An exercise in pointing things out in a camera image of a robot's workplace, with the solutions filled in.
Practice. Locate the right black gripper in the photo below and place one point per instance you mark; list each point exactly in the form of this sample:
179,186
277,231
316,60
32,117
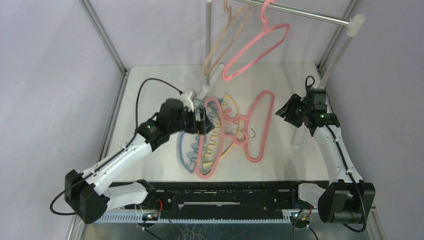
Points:
292,109

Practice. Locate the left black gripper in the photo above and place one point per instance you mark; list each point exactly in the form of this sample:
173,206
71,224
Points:
204,126

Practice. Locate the yellow wavy wire hanger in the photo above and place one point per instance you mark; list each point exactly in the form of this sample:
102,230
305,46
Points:
227,102

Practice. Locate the beige plastic hanger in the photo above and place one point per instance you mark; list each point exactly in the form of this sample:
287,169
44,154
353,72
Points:
236,20

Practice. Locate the green wavy wire hanger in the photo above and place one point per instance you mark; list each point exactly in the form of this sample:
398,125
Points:
199,104

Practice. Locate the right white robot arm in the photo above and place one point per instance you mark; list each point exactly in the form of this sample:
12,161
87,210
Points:
348,198

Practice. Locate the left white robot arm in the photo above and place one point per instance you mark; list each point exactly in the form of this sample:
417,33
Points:
90,193

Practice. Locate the left circuit board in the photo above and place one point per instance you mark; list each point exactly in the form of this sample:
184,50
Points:
150,217

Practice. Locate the circuit board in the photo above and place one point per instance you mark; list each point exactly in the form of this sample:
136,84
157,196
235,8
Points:
301,221
150,217

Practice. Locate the right circuit board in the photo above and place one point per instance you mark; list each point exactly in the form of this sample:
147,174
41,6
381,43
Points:
301,221

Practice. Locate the silver clothes rack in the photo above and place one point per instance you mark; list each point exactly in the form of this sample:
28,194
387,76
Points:
352,25

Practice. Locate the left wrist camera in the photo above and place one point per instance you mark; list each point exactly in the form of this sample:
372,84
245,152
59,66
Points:
187,99

